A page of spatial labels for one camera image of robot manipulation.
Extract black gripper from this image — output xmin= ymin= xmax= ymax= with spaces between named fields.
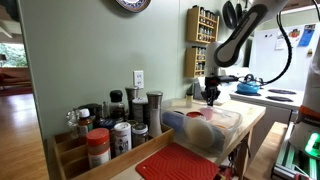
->
xmin=201 ymin=76 xmax=223 ymax=107

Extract blue plastic bowl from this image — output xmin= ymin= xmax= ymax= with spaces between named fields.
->
xmin=161 ymin=111 xmax=186 ymax=135

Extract clear plastic container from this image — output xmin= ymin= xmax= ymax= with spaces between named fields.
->
xmin=160 ymin=98 xmax=244 ymax=155

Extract pink plastic cup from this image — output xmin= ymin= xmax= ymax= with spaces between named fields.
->
xmin=199 ymin=106 xmax=215 ymax=121

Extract red plastic cup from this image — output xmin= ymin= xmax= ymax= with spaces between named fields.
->
xmin=185 ymin=111 xmax=205 ymax=119

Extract small glass jar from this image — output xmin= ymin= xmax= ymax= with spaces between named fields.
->
xmin=184 ymin=92 xmax=195 ymax=109

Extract black stove burner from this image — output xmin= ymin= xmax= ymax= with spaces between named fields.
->
xmin=267 ymin=87 xmax=298 ymax=96
xmin=234 ymin=91 xmax=264 ymax=98
xmin=265 ymin=95 xmax=295 ymax=103

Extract blue kettle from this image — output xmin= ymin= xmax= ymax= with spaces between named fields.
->
xmin=236 ymin=73 xmax=265 ymax=96

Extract wooden spice rack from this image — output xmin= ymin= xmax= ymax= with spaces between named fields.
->
xmin=185 ymin=5 xmax=221 ymax=45
xmin=183 ymin=45 xmax=208 ymax=80

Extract white electric stove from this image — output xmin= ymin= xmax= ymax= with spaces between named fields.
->
xmin=229 ymin=82 xmax=306 ymax=138

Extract tall steel pepper mill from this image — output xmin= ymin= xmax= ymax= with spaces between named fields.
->
xmin=146 ymin=90 xmax=165 ymax=139

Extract white refrigerator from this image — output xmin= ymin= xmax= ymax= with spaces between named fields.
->
xmin=249 ymin=22 xmax=320 ymax=93

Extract red silicone trivet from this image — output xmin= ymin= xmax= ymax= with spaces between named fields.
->
xmin=134 ymin=141 xmax=221 ymax=180

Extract grey tin white lid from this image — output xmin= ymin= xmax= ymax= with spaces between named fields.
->
xmin=132 ymin=97 xmax=150 ymax=125

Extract red hanging cloth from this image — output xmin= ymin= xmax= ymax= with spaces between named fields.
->
xmin=218 ymin=163 xmax=235 ymax=180

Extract dark-lid glass jar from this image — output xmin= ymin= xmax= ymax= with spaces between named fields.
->
xmin=130 ymin=122 xmax=150 ymax=149

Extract steel salt mill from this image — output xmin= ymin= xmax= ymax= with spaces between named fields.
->
xmin=124 ymin=86 xmax=140 ymax=121

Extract black hanging pan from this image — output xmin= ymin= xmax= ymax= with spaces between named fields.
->
xmin=221 ymin=0 xmax=239 ymax=31
xmin=234 ymin=0 xmax=244 ymax=21

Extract white paper sheet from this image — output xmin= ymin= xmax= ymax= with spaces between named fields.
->
xmin=274 ymin=31 xmax=290 ymax=51

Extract black-cap glass bottle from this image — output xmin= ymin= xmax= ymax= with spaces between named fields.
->
xmin=108 ymin=89 xmax=127 ymax=123

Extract white printed shaker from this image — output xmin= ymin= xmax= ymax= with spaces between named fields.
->
xmin=112 ymin=121 xmax=133 ymax=157

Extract red fridge magnet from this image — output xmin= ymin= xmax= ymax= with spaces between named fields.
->
xmin=287 ymin=28 xmax=301 ymax=40

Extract blue-lid jar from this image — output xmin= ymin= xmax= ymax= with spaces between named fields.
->
xmin=96 ymin=117 xmax=116 ymax=131

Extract blue paper sheet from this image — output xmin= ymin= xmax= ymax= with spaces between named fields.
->
xmin=297 ymin=23 xmax=317 ymax=48

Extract black-lid dark jar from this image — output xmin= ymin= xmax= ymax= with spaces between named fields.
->
xmin=77 ymin=102 xmax=103 ymax=121

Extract red-lid spice jar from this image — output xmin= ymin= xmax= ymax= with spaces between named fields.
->
xmin=85 ymin=127 xmax=112 ymax=170

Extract brown bottle white cap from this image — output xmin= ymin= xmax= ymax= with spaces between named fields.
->
xmin=76 ymin=107 xmax=95 ymax=138

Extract clear glass bottle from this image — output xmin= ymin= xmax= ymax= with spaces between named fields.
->
xmin=65 ymin=109 xmax=80 ymax=140

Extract wooden spice tray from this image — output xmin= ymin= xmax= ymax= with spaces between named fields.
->
xmin=51 ymin=124 xmax=175 ymax=180

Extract brown sofa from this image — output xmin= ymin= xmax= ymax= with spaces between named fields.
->
xmin=0 ymin=66 xmax=33 ymax=90

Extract white wall outlet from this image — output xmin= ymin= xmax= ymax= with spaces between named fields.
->
xmin=132 ymin=69 xmax=145 ymax=90

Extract black corrugated cable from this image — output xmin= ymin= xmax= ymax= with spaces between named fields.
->
xmin=259 ymin=0 xmax=320 ymax=86

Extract metal robot stand frame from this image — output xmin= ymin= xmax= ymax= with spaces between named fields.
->
xmin=271 ymin=122 xmax=320 ymax=180

